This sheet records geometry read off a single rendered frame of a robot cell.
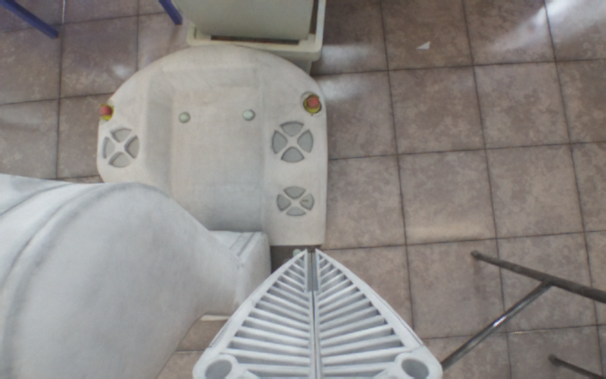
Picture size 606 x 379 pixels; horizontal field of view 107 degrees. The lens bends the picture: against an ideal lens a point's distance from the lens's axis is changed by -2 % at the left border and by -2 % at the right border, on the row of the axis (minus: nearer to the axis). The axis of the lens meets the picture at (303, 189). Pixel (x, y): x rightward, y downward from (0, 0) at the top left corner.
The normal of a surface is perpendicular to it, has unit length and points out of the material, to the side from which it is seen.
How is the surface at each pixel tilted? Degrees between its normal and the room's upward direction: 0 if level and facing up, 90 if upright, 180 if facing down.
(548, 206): 0
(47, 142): 0
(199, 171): 0
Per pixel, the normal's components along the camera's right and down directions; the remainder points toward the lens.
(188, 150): -0.02, -0.08
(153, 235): 1.00, -0.03
